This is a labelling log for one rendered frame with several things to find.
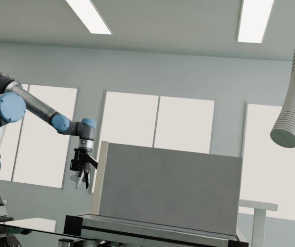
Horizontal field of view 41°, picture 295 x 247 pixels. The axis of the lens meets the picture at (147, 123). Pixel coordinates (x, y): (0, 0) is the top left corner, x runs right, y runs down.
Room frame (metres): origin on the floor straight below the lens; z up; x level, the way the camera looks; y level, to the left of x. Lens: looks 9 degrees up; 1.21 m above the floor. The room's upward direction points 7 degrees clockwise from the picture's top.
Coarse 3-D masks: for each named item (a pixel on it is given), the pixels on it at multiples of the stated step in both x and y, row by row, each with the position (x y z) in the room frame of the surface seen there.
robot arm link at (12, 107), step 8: (0, 96) 1.46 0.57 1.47; (8, 96) 1.47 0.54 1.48; (16, 96) 1.49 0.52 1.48; (0, 104) 1.45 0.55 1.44; (8, 104) 1.47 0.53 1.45; (16, 104) 1.49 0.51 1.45; (24, 104) 1.52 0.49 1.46; (0, 112) 1.45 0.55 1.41; (8, 112) 1.47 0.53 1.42; (16, 112) 1.49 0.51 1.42; (24, 112) 1.52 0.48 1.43; (0, 120) 1.47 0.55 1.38; (8, 120) 1.48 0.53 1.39; (16, 120) 1.50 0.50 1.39
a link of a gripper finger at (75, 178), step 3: (78, 171) 1.95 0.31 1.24; (75, 174) 1.94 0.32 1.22; (72, 177) 1.93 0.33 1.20; (75, 177) 1.93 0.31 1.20; (78, 177) 1.92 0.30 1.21; (81, 177) 1.93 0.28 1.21; (75, 180) 1.92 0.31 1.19; (78, 180) 1.91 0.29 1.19; (81, 180) 1.93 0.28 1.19; (78, 183) 1.91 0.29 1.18; (78, 186) 1.92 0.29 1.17
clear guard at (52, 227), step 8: (0, 224) 1.06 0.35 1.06; (8, 224) 1.06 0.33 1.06; (16, 224) 1.08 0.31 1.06; (24, 224) 1.10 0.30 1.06; (32, 224) 1.12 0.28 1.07; (40, 224) 1.14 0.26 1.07; (48, 224) 1.17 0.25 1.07; (56, 224) 1.19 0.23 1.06; (64, 224) 1.21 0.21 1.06; (0, 232) 1.16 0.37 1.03; (8, 232) 1.21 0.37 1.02; (16, 232) 1.28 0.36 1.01; (48, 232) 1.04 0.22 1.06; (56, 232) 1.04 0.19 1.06
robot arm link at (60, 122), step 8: (0, 80) 1.85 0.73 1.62; (8, 80) 1.86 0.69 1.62; (0, 88) 1.85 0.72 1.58; (8, 88) 1.85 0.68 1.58; (16, 88) 1.86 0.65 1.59; (24, 96) 1.85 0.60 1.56; (32, 96) 1.86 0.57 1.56; (32, 104) 1.84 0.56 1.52; (40, 104) 1.85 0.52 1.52; (32, 112) 1.86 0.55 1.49; (40, 112) 1.84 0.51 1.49; (48, 112) 1.84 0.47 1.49; (56, 112) 1.85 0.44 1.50; (48, 120) 1.84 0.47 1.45; (56, 120) 1.81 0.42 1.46; (64, 120) 1.81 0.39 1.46; (56, 128) 1.82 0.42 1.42; (64, 128) 1.83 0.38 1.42
